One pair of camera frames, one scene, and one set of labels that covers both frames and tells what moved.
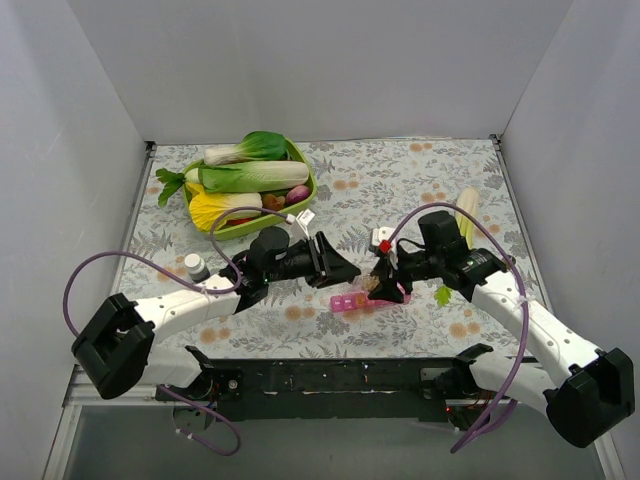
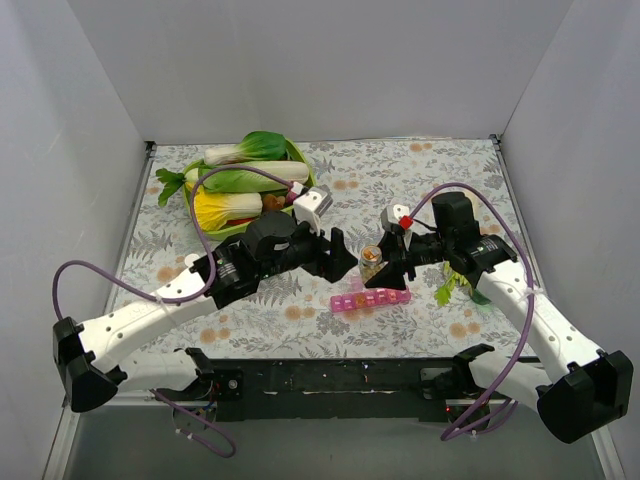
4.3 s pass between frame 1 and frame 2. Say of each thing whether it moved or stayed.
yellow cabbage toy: stayed
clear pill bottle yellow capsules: moved
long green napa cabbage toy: stayed
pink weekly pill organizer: stayed
